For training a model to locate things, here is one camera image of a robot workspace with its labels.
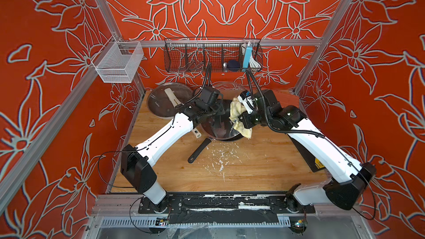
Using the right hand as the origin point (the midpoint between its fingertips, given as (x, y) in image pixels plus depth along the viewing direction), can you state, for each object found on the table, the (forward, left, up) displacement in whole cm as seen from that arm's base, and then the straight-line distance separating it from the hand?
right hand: (235, 117), depth 72 cm
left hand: (+8, +5, -1) cm, 9 cm away
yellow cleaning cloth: (+3, 0, +3) cm, 4 cm away
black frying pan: (-5, +7, -1) cm, 9 cm away
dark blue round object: (+38, -2, 0) cm, 38 cm away
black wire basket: (+44, +10, +4) cm, 45 cm away
